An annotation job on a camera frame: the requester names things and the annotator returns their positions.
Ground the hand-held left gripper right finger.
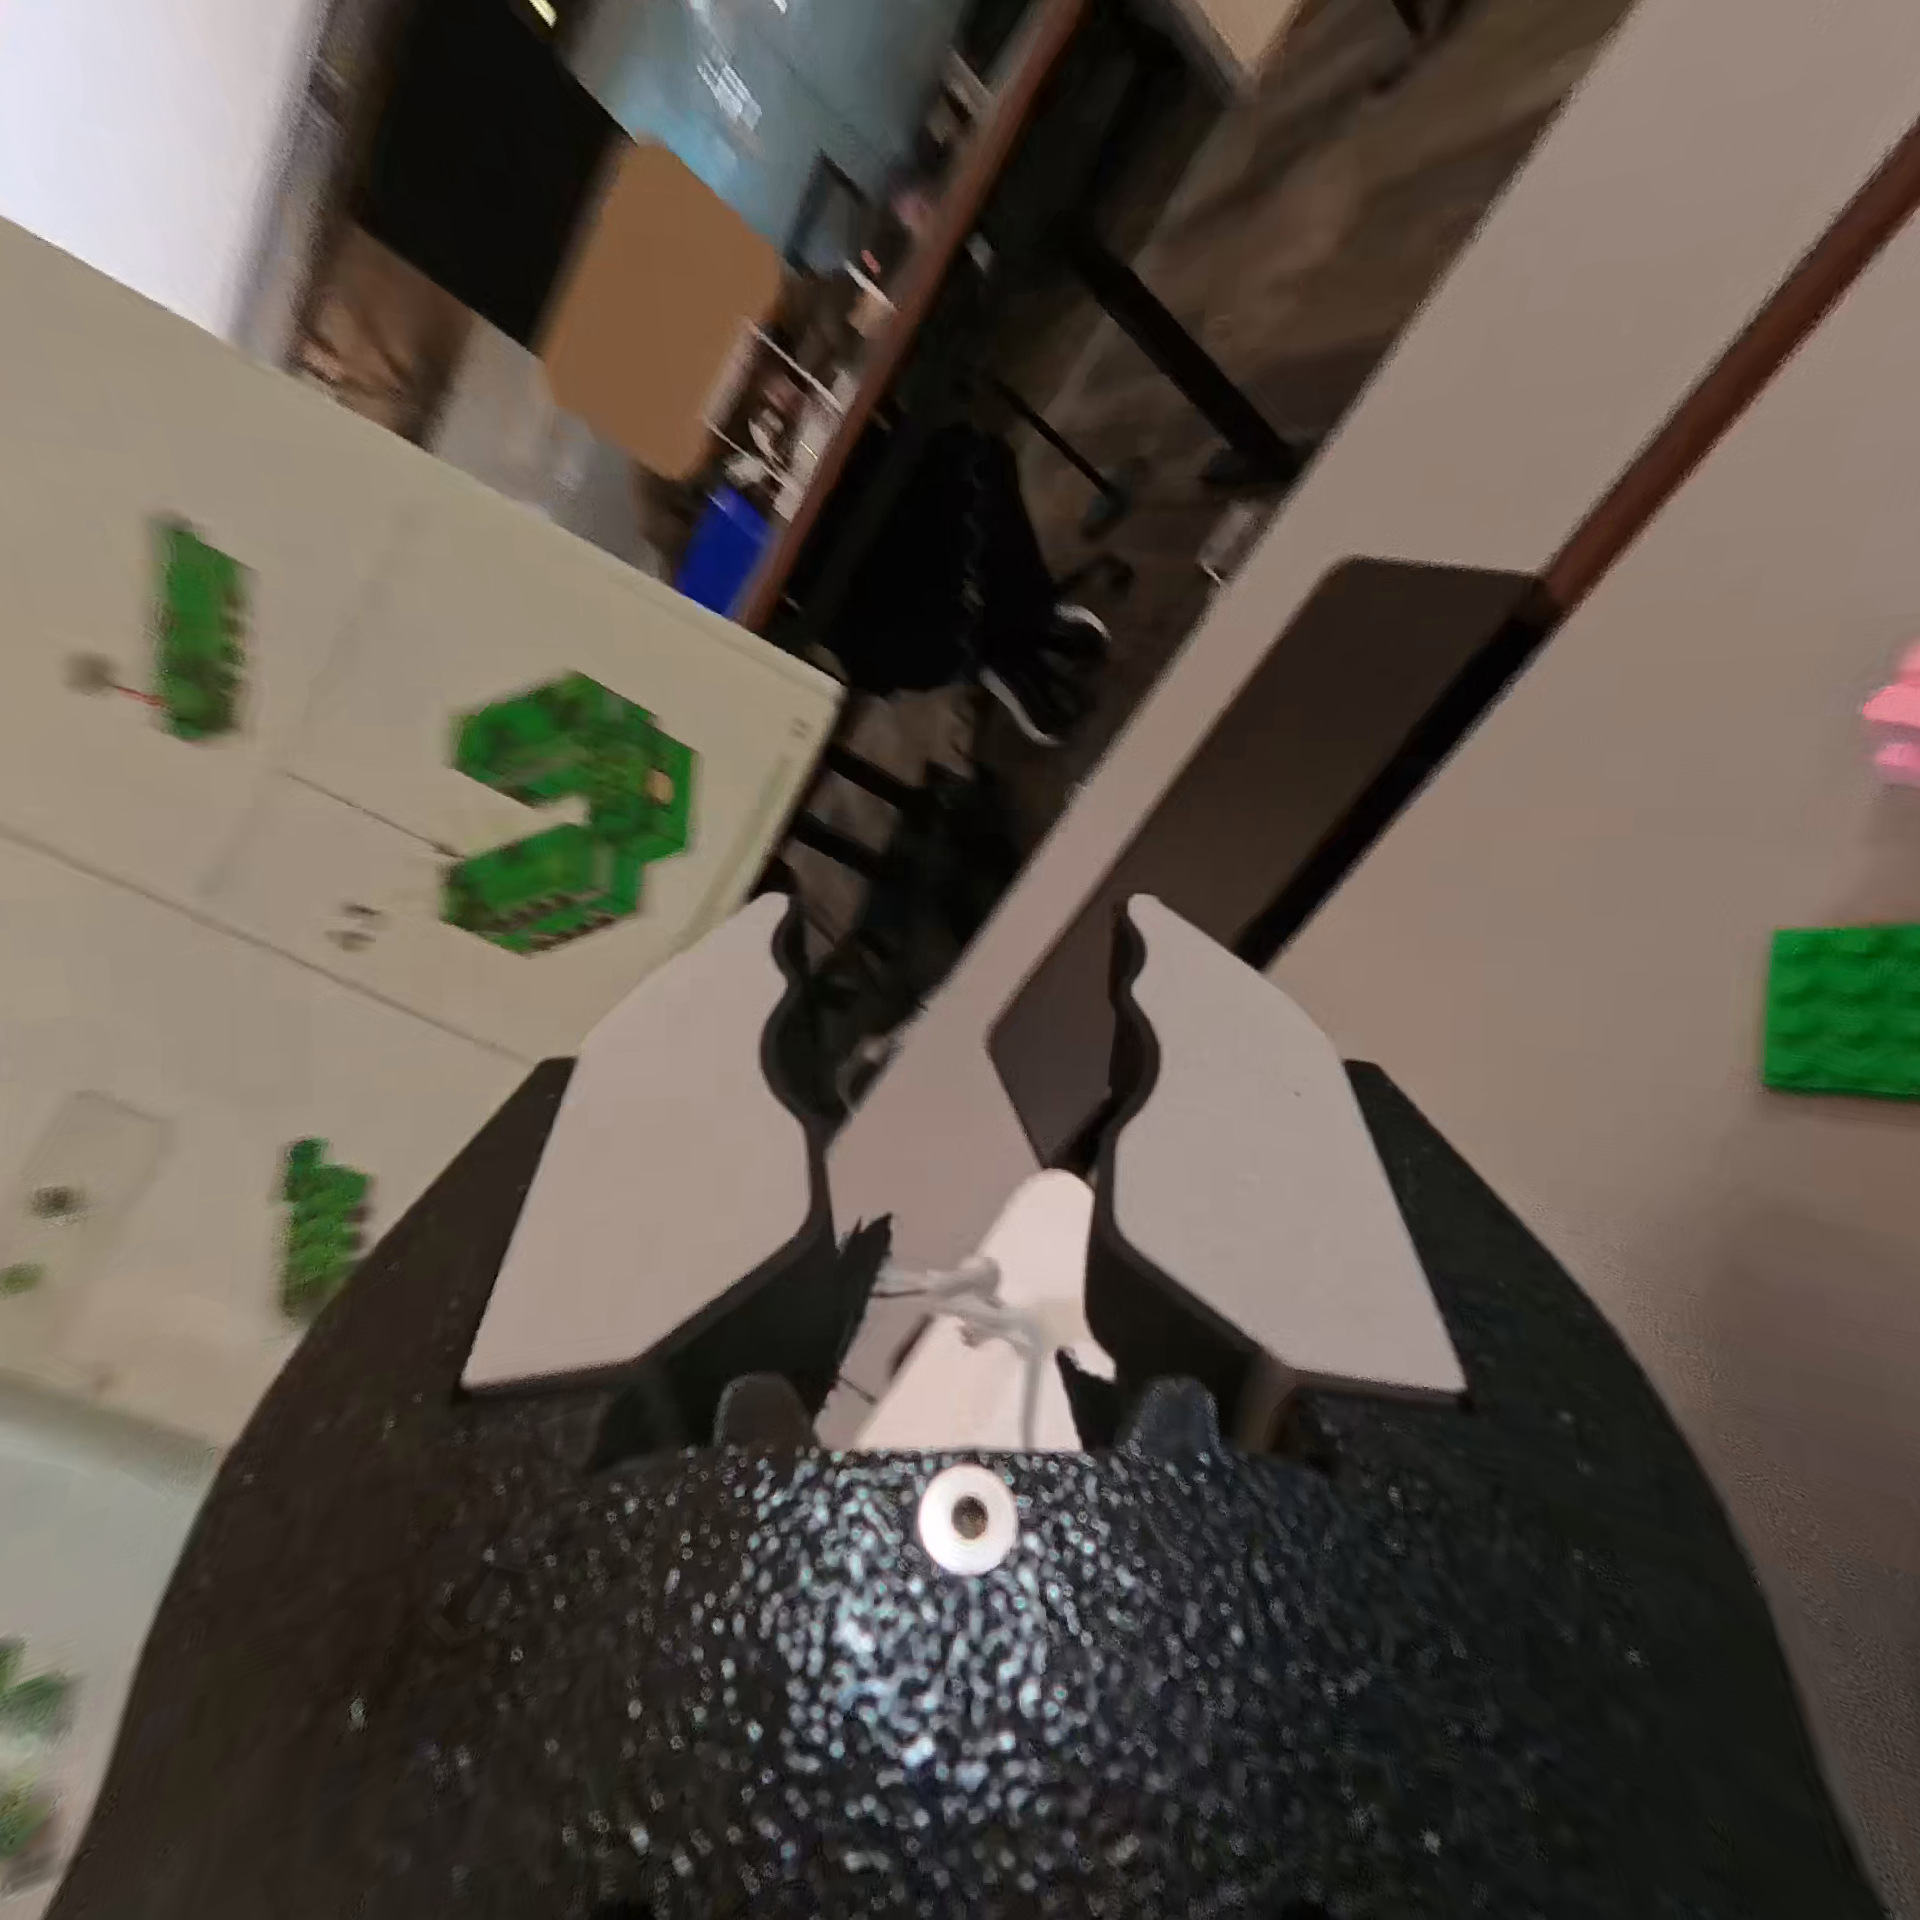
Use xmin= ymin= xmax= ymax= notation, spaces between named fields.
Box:
xmin=1084 ymin=893 xmax=1472 ymax=1426

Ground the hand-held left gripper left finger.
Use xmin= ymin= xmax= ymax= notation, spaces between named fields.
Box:
xmin=456 ymin=892 xmax=840 ymax=1419

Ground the building instruction booklet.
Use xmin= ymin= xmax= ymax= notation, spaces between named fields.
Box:
xmin=0 ymin=218 xmax=846 ymax=1920

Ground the white wooden book stand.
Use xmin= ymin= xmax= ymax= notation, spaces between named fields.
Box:
xmin=815 ymin=1170 xmax=1125 ymax=1455

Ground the green studded plate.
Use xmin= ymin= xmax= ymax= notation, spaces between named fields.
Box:
xmin=1762 ymin=925 xmax=1920 ymax=1104

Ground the blue storage bin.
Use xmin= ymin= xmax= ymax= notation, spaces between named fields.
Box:
xmin=674 ymin=479 xmax=783 ymax=620

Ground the black office chair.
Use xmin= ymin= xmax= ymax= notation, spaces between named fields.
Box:
xmin=832 ymin=422 xmax=1120 ymax=752

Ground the pink brick pig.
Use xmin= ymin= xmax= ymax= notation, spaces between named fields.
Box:
xmin=1861 ymin=643 xmax=1920 ymax=783

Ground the large black screen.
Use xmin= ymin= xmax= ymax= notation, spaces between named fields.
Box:
xmin=351 ymin=0 xmax=634 ymax=362

